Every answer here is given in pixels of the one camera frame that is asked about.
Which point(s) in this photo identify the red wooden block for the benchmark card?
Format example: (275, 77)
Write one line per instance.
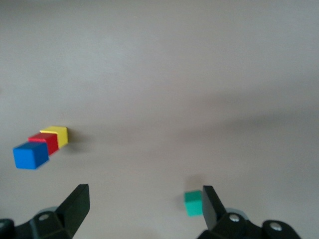
(51, 143)

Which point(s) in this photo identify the green wooden block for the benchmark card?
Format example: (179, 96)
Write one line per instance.
(193, 204)

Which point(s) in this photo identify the yellow wooden block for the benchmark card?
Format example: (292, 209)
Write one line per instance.
(62, 137)

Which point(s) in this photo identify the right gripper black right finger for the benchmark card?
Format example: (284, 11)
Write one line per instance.
(216, 224)

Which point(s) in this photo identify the blue wooden block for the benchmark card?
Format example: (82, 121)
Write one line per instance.
(28, 156)

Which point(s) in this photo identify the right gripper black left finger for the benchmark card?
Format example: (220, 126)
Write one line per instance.
(72, 211)

